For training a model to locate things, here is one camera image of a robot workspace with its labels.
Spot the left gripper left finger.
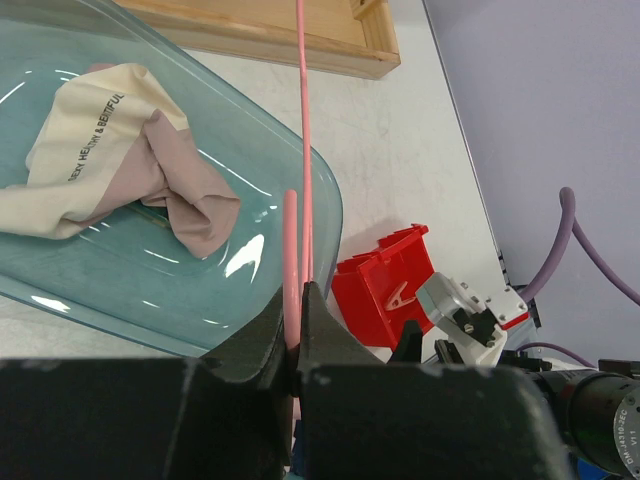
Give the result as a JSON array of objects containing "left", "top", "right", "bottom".
[{"left": 201, "top": 289, "right": 293, "bottom": 465}]

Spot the teal plastic basin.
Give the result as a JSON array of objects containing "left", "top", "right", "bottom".
[{"left": 0, "top": 0, "right": 345, "bottom": 359}]

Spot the beige pink underwear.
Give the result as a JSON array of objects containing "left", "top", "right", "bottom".
[{"left": 1, "top": 63, "right": 241, "bottom": 258}]

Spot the wooden clothes rack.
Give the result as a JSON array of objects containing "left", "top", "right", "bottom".
[{"left": 118, "top": 0, "right": 401, "bottom": 80}]

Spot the pink wire hanger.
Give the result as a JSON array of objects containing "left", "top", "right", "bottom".
[{"left": 282, "top": 0, "right": 316, "bottom": 421}]

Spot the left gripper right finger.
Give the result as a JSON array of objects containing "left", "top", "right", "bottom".
[{"left": 295, "top": 281, "right": 382, "bottom": 465}]

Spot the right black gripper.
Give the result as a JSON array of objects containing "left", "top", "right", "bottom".
[{"left": 389, "top": 319, "right": 540, "bottom": 380}]

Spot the teal clothespin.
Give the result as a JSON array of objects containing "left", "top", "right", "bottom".
[{"left": 290, "top": 420, "right": 304, "bottom": 477}]

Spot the red plastic bin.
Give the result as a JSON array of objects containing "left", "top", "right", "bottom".
[{"left": 331, "top": 224, "right": 434, "bottom": 350}]

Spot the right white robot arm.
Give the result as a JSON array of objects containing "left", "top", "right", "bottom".
[{"left": 379, "top": 320, "right": 639, "bottom": 479}]

